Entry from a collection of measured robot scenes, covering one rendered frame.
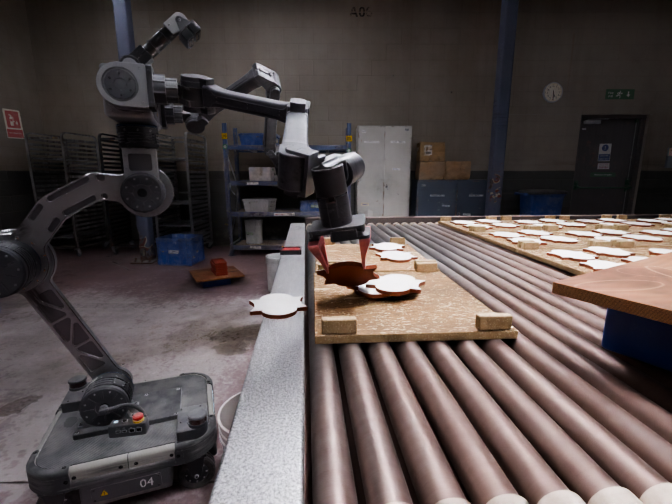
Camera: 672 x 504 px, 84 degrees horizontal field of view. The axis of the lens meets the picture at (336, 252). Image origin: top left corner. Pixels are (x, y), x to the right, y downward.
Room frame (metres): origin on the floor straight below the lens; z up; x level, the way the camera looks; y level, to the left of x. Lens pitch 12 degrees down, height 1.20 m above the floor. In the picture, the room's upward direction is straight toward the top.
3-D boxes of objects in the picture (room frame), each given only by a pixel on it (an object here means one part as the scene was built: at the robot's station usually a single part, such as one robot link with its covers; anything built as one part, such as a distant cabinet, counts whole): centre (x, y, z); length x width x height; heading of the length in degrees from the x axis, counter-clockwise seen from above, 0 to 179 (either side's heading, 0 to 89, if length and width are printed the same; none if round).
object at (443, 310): (0.80, -0.13, 0.93); 0.41 x 0.35 x 0.02; 4
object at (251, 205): (5.83, 1.17, 0.74); 0.44 x 0.36 x 0.20; 76
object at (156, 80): (1.22, 0.53, 1.45); 0.09 x 0.08 x 0.12; 20
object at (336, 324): (0.60, -0.01, 0.95); 0.06 x 0.02 x 0.03; 94
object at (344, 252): (1.22, -0.11, 0.93); 0.41 x 0.35 x 0.02; 2
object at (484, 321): (0.61, -0.27, 0.95); 0.06 x 0.02 x 0.03; 94
